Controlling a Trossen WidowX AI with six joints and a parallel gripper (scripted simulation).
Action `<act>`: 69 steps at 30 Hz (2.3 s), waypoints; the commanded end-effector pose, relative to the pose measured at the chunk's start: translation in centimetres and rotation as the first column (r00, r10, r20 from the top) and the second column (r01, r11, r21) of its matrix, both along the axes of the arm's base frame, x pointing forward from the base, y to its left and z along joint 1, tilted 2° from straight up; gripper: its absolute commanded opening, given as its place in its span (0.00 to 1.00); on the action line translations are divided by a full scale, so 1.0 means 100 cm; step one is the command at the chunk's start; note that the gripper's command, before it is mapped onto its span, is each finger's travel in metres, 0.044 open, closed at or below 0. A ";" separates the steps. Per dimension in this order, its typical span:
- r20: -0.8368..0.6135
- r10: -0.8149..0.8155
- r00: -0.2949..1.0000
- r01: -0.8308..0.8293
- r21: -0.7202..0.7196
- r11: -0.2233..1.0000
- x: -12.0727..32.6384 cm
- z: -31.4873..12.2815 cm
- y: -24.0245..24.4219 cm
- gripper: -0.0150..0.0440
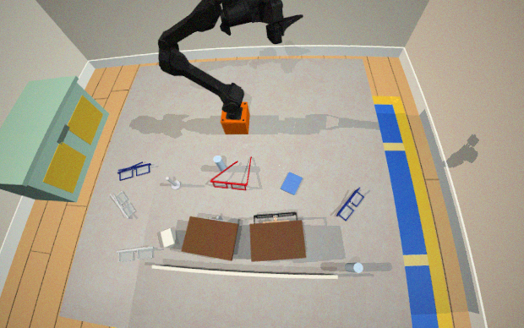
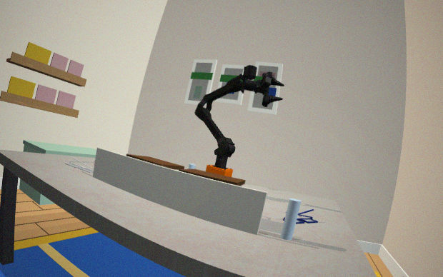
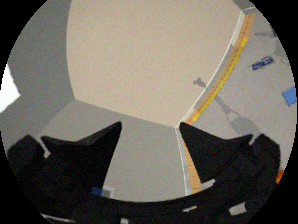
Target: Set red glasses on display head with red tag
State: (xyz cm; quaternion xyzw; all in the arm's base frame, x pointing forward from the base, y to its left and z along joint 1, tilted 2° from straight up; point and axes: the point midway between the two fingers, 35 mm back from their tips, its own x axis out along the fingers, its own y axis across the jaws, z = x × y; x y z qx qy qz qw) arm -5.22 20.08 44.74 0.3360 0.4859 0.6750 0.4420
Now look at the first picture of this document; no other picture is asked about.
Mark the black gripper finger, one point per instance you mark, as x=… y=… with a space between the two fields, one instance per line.
x=289 y=21

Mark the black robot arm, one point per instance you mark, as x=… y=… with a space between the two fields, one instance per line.
x=203 y=18

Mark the grey rectangular panel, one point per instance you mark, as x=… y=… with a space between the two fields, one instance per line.
x=245 y=273

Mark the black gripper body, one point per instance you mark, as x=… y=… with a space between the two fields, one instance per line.
x=273 y=31

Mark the red glasses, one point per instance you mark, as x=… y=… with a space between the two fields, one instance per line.
x=223 y=185

